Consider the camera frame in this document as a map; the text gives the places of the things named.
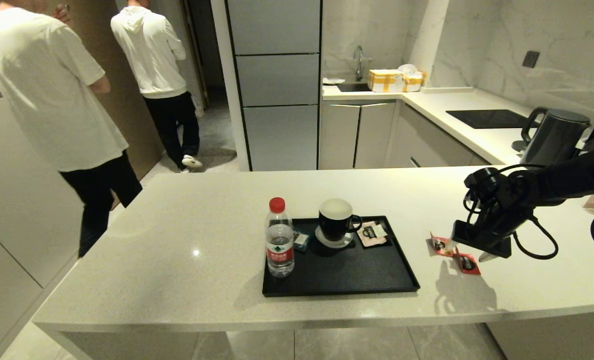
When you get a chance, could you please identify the large red Nescafe sachet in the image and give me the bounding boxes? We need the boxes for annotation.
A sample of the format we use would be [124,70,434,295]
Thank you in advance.
[429,231,455,257]

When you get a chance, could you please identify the small red Nescafe sachet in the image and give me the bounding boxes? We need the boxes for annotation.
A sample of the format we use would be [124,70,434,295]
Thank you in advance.
[454,248,482,276]

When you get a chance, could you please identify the pink tea sachet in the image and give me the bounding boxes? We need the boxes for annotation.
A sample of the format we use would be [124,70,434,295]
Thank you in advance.
[356,220,389,249]

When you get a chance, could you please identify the black electric kettle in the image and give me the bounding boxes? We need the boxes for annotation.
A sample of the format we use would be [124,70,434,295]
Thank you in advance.
[520,107,591,168]

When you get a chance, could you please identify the white round coaster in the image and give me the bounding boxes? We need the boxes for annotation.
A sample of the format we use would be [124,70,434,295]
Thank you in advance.
[315,226,356,249]

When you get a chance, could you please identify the black rectangular serving tray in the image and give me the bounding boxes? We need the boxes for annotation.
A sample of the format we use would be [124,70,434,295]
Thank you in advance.
[262,216,421,298]

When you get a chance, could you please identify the black induction cooktop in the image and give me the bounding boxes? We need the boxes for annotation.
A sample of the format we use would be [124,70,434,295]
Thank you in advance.
[445,109,540,130]

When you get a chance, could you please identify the black mug white inside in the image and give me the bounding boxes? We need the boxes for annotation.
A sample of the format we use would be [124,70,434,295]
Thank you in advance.
[318,198,363,243]

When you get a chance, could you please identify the grey lower kitchen cabinets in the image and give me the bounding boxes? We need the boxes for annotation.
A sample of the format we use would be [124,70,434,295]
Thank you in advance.
[319,99,490,170]

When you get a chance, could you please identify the small white box yellow tape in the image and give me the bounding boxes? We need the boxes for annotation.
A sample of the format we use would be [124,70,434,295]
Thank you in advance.
[402,71,424,93]

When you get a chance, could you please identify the large white box yellow tape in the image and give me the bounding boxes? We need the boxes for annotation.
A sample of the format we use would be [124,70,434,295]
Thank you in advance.
[367,69,404,93]

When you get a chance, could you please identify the grey tall refrigerator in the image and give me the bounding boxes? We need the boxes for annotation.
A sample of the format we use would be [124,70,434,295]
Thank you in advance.
[225,0,323,172]

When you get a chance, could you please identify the brown wooden door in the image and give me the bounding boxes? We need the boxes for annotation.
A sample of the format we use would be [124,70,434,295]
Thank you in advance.
[52,0,165,211]

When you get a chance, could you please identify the person in white hoodie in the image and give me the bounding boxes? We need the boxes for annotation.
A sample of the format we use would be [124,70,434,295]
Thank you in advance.
[110,0,204,173]

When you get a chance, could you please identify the beige tall side cabinet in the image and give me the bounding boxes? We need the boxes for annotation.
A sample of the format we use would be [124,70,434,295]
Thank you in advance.
[0,84,101,360]

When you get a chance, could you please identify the person in white t-shirt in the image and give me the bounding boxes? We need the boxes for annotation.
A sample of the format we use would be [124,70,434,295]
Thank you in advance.
[0,0,144,258]

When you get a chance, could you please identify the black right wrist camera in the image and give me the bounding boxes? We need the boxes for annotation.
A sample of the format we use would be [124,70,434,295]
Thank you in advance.
[464,167,500,195]

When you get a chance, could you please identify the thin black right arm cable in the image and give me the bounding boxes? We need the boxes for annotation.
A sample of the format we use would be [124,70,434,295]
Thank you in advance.
[514,216,559,260]

